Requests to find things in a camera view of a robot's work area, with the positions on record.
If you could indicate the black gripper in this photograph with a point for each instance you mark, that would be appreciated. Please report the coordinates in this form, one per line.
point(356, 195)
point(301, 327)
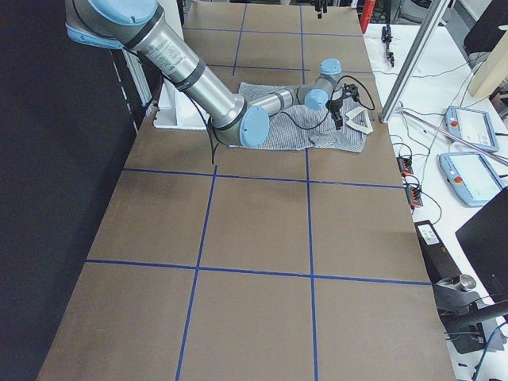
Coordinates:
point(334, 106)

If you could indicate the navy white striped polo shirt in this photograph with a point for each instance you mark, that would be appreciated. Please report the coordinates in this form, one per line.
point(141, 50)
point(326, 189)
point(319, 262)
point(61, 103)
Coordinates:
point(299, 127)

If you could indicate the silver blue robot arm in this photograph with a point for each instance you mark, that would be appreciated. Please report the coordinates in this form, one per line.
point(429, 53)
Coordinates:
point(140, 26)

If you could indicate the long metal reach stick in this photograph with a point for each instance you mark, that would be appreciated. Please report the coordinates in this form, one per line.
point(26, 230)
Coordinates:
point(403, 111)

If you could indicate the black tripod tool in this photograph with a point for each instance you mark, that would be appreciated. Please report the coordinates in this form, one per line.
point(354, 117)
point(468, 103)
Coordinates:
point(386, 38)

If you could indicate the black orange connector strip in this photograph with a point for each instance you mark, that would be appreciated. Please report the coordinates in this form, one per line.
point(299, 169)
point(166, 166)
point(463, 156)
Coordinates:
point(411, 183)

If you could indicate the far blue teach pendant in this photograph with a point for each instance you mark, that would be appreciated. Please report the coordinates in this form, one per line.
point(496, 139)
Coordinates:
point(473, 126)

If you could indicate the blue teach pendant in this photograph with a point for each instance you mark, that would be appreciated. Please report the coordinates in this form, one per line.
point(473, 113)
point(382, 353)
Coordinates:
point(471, 177)
point(473, 126)

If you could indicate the near blue teach pendant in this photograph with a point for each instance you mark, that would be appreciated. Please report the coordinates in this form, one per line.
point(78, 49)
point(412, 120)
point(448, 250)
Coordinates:
point(471, 177)

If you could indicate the black box with label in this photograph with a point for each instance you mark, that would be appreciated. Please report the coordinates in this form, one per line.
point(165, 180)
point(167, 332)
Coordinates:
point(438, 261)

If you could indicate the black monitor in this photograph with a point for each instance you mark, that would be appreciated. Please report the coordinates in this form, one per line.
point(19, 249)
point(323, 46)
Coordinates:
point(483, 239)

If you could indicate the grey aluminium frame post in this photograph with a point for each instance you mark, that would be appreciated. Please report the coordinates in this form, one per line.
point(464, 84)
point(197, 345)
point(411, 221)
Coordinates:
point(425, 32)

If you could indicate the black camera stand with knob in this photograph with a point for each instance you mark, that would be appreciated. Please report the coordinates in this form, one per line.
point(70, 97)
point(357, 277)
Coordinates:
point(469, 322)

